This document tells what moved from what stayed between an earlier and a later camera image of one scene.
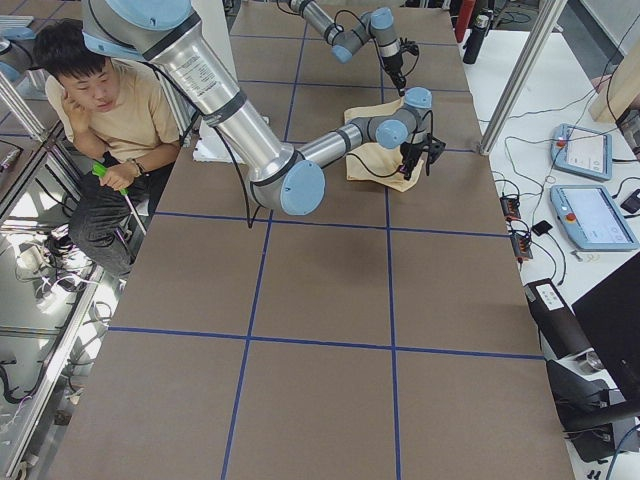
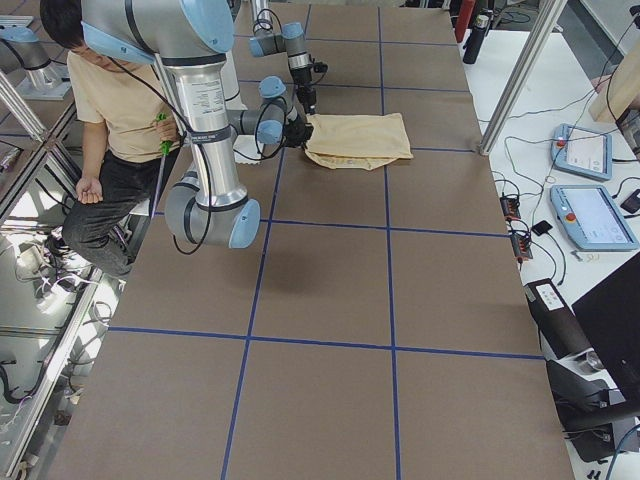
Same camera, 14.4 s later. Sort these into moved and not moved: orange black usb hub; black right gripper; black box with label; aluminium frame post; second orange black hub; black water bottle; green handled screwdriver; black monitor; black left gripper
Moved: black right gripper; green handled screwdriver; black left gripper
Not moved: black water bottle; aluminium frame post; orange black usb hub; black box with label; second orange black hub; black monitor
